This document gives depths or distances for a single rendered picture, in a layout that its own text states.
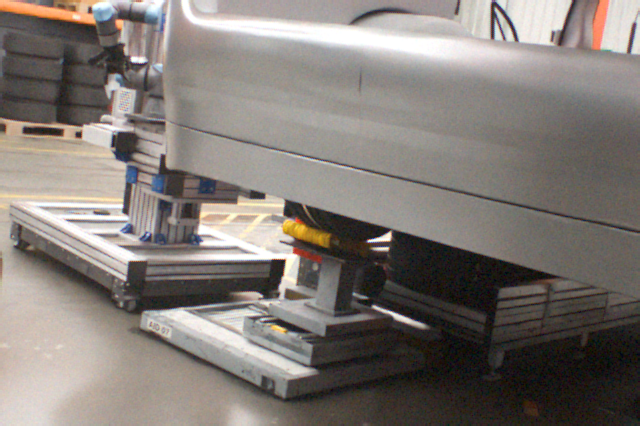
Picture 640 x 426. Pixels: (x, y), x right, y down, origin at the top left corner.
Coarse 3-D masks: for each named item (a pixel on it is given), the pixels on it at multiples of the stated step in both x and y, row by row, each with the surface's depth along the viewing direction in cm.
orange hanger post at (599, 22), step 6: (600, 0) 530; (606, 0) 535; (600, 6) 531; (606, 6) 537; (600, 12) 533; (606, 12) 538; (600, 18) 534; (594, 24) 531; (600, 24) 536; (594, 30) 532; (600, 30) 537; (594, 36) 534; (600, 36) 539; (594, 42) 535; (600, 42) 541; (594, 48) 537; (600, 48) 542
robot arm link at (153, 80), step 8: (152, 64) 394; (160, 64) 395; (152, 72) 392; (160, 72) 391; (144, 80) 392; (152, 80) 392; (160, 80) 392; (144, 88) 395; (152, 88) 394; (160, 88) 392
